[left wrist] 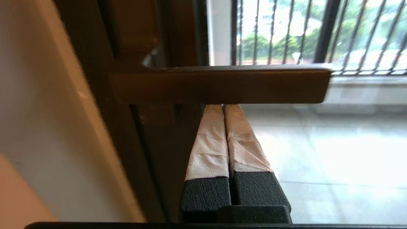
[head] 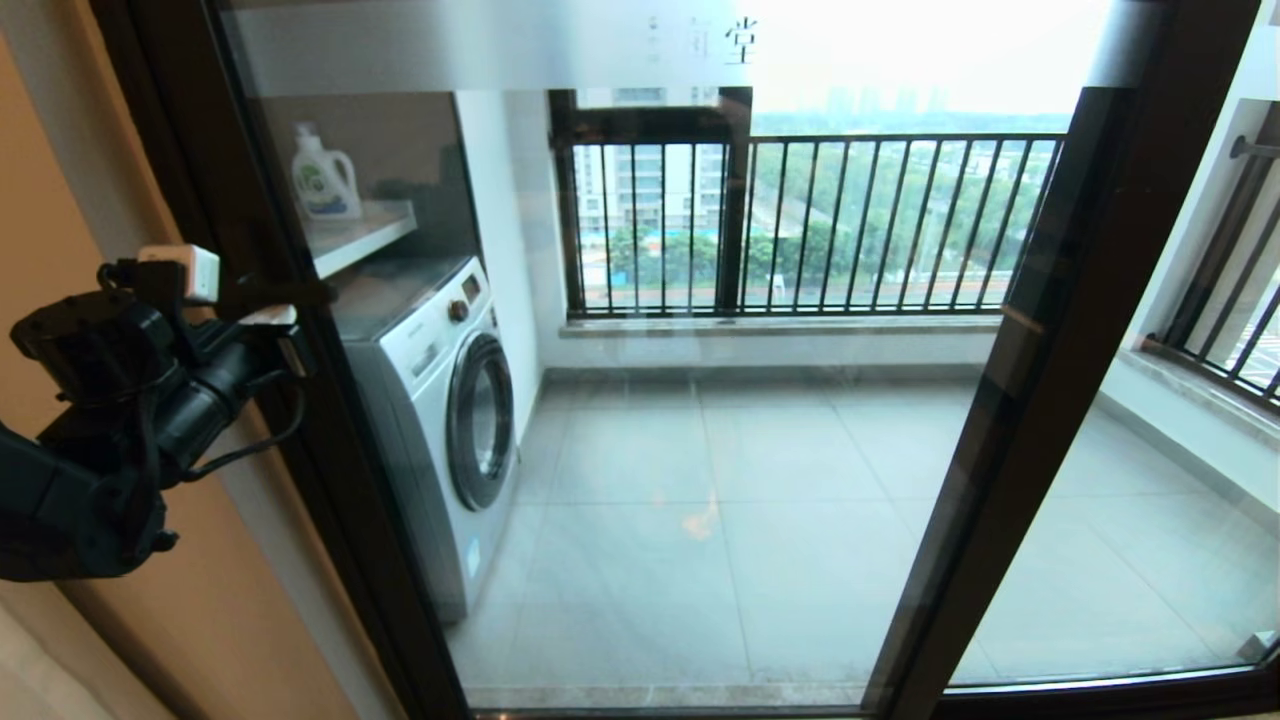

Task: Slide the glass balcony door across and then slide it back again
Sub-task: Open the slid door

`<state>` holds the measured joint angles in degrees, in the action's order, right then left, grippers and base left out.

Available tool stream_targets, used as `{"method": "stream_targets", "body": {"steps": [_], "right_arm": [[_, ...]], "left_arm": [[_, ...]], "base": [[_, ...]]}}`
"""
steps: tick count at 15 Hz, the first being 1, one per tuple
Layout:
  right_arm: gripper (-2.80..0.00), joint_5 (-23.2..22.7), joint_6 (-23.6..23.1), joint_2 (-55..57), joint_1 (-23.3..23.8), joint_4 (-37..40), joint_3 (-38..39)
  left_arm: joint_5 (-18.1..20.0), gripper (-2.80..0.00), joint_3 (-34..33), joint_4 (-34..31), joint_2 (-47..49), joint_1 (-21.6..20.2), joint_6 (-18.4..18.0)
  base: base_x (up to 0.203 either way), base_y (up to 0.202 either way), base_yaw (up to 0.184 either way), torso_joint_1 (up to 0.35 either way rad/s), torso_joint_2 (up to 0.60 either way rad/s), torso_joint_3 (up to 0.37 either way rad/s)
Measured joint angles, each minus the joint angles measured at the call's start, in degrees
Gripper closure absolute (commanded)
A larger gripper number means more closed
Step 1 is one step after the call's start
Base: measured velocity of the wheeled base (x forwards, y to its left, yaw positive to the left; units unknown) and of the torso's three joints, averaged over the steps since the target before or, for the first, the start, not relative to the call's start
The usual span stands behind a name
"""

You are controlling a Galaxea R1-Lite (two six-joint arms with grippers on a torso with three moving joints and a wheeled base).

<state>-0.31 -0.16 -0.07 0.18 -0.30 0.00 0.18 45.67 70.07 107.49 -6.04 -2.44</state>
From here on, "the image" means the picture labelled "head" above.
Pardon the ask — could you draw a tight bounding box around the white drum washing machine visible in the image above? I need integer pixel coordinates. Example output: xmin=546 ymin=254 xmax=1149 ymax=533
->
xmin=322 ymin=255 xmax=521 ymax=623

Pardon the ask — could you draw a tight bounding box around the white green detergent bottle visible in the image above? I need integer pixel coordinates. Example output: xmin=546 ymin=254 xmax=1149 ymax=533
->
xmin=290 ymin=122 xmax=363 ymax=221

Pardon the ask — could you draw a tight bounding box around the marble sill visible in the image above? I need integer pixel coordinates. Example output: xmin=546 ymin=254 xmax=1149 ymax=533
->
xmin=1100 ymin=345 xmax=1280 ymax=441
xmin=560 ymin=315 xmax=1001 ymax=339

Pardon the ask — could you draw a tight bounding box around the black balcony railing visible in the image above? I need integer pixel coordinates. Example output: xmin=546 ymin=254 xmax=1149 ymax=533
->
xmin=555 ymin=132 xmax=1066 ymax=319
xmin=1145 ymin=100 xmax=1280 ymax=406

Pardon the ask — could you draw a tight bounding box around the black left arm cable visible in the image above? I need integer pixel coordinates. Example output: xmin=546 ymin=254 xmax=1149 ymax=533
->
xmin=180 ymin=378 xmax=306 ymax=483

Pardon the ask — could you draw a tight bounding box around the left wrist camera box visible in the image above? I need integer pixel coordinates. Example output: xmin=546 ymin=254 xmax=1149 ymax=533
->
xmin=138 ymin=245 xmax=221 ymax=303

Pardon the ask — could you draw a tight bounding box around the white wall shelf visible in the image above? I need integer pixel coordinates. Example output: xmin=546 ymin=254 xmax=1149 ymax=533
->
xmin=305 ymin=200 xmax=419 ymax=279

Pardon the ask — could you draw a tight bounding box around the sliding glass door dark frame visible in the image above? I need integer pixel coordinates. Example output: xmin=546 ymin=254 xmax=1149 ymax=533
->
xmin=88 ymin=0 xmax=1280 ymax=720

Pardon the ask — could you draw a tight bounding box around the dark window frame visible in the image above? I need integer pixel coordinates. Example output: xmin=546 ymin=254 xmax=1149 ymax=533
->
xmin=548 ymin=88 xmax=756 ymax=316

